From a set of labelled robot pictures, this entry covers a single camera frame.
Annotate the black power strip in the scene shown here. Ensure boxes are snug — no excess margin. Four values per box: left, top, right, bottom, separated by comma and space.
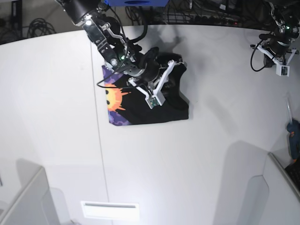
193, 15, 239, 26

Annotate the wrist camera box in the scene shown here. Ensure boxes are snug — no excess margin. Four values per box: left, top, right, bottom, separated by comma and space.
276, 64, 290, 77
145, 95, 165, 109

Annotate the black T-shirt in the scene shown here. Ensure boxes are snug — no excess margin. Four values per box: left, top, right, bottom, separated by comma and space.
102, 52, 189, 126

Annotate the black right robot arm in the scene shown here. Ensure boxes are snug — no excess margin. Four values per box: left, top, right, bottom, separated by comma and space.
57, 0, 184, 97

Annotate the black keyboard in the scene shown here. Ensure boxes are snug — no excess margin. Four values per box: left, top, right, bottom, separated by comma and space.
285, 160, 300, 190

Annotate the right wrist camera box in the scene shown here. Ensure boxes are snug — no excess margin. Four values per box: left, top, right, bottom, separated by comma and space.
145, 95, 165, 109

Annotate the white left table divider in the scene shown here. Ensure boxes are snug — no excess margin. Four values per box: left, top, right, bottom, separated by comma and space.
0, 158, 73, 225

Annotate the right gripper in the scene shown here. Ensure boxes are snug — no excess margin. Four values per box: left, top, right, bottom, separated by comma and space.
127, 52, 187, 96

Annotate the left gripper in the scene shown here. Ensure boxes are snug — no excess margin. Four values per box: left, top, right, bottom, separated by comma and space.
250, 35, 298, 67

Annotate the blue plastic bin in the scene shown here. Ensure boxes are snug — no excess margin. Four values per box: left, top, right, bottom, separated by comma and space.
104, 0, 169, 7

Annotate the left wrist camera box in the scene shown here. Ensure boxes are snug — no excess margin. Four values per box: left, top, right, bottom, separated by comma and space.
276, 64, 290, 77

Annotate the white right table divider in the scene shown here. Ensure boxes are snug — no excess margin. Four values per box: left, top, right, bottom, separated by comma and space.
214, 141, 300, 225

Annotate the teal glue gun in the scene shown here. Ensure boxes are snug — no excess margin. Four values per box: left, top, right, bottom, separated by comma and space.
285, 97, 300, 163

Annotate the white table divider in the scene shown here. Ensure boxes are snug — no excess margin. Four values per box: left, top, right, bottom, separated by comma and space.
0, 158, 73, 225
214, 141, 300, 225

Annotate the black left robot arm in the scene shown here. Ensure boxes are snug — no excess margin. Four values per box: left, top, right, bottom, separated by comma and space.
250, 0, 300, 68

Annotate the coiled black floor cable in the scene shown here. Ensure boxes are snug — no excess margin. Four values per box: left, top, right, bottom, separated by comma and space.
27, 18, 56, 39

